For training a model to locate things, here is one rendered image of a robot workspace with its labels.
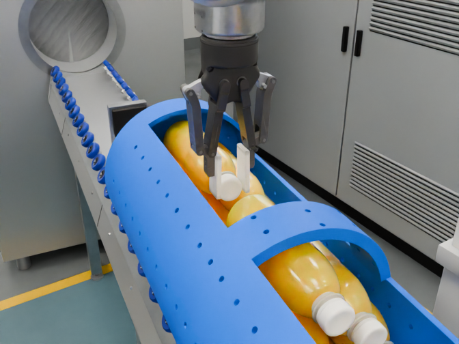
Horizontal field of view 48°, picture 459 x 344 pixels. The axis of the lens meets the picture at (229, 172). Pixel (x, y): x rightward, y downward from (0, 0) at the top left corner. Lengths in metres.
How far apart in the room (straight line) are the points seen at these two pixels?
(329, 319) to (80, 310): 1.88
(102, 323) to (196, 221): 1.66
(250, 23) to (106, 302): 1.88
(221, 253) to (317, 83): 2.27
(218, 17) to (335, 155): 2.23
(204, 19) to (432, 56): 1.72
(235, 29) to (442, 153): 1.78
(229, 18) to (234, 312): 0.33
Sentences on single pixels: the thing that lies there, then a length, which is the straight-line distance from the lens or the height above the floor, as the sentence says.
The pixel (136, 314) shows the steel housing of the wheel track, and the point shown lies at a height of 0.86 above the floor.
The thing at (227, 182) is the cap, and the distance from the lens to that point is 0.77.
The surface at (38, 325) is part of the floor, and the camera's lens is 2.36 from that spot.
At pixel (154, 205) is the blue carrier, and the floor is 1.17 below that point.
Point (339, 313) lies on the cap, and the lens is 0.57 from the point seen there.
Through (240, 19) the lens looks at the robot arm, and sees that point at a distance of 0.64.
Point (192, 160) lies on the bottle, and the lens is 0.82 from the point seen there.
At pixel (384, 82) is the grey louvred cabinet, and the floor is 0.81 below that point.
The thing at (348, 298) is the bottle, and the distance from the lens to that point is 0.65.
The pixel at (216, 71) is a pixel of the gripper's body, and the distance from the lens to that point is 0.68.
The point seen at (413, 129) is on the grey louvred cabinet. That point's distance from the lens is 2.41.
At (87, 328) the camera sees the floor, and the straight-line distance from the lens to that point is 2.29.
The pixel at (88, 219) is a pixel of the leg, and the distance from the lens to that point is 2.31.
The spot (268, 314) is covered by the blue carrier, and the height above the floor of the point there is 1.21.
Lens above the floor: 1.57
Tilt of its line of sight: 28 degrees down
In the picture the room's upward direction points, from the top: straight up
